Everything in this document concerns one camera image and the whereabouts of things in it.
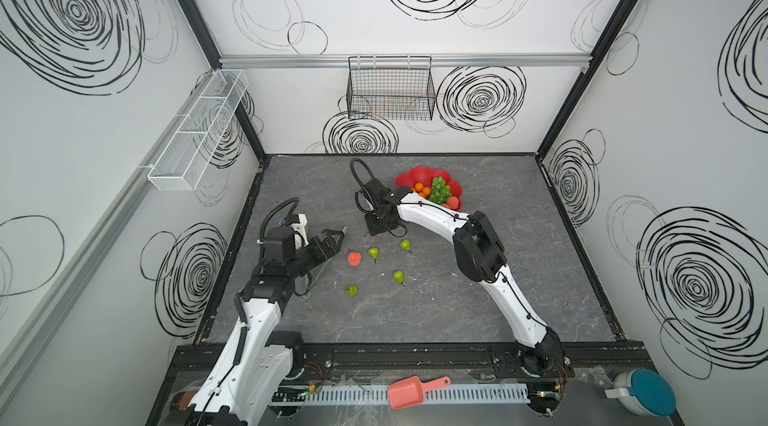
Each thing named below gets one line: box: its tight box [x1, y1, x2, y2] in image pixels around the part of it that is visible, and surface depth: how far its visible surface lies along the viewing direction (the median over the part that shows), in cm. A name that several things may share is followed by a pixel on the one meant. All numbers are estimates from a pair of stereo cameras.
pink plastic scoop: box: [388, 376, 451, 410], surface depth 71 cm
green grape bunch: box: [430, 176, 452, 205], surface depth 106 cm
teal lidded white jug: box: [604, 368, 677, 417], surface depth 66 cm
